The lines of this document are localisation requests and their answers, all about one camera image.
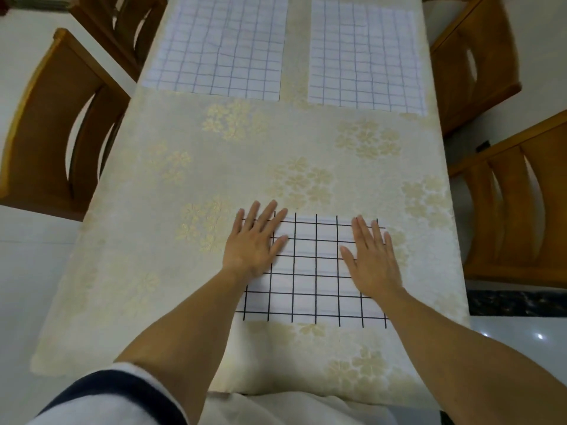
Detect person's right forearm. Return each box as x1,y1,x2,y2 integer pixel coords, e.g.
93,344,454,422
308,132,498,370
380,288,567,425

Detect person's left hand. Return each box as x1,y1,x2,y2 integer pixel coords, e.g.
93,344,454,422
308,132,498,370
221,200,289,282

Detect table with cream floral tablecloth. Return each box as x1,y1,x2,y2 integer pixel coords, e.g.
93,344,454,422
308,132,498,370
30,0,471,410

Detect glass sliding door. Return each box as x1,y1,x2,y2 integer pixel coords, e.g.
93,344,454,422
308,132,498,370
6,0,71,10

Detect person's right hand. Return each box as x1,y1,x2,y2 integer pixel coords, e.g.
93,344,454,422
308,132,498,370
339,215,406,302

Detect person's left forearm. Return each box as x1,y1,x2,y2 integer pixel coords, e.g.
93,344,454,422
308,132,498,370
115,269,262,425

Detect checked cloth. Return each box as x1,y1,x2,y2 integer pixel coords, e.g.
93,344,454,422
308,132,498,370
234,211,390,329
141,0,289,102

